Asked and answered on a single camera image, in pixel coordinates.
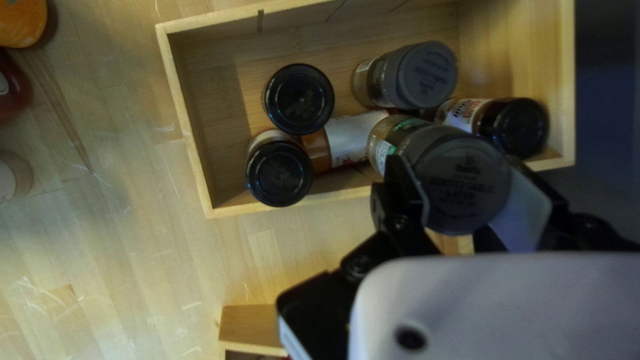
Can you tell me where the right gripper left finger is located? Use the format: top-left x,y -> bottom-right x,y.
276,154 -> 442,360

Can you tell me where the spice jar with black lid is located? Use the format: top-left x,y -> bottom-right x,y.
244,129 -> 315,208
262,63 -> 336,137
432,96 -> 550,161

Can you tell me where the spice jar with grey lid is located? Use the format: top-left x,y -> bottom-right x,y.
366,114 -> 513,237
351,41 -> 459,111

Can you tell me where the red sauce bottle, white lid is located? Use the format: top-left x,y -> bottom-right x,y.
0,50 -> 33,121

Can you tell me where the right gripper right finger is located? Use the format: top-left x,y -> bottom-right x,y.
473,155 -> 640,254

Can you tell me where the orange spice jar, white label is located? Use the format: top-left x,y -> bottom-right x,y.
300,109 -> 391,175

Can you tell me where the rectangular wooden box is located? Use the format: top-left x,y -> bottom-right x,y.
218,304 -> 291,358
155,0 -> 577,219

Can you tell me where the amber brown sauce bottle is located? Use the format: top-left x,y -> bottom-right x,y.
0,0 -> 57,50

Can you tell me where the short jar with cream lid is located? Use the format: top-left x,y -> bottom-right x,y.
0,150 -> 35,206

